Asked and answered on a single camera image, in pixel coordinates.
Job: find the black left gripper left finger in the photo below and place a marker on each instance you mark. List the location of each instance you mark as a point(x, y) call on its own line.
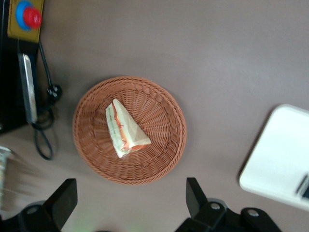
point(64, 200)

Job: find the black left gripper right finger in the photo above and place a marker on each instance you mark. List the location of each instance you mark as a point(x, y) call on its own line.
point(196, 200)

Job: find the triangle sandwich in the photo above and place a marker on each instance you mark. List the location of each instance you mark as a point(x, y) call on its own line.
point(125, 128)

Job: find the round brown wicker basket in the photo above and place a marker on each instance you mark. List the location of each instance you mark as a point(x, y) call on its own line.
point(157, 154)

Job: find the cream plastic tray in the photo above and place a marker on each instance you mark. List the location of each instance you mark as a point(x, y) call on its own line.
point(277, 154)

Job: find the black griddle appliance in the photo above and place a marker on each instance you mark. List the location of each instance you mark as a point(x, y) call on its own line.
point(9, 91)

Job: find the yellow control panel red button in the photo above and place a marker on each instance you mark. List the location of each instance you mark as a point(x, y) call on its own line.
point(24, 21)

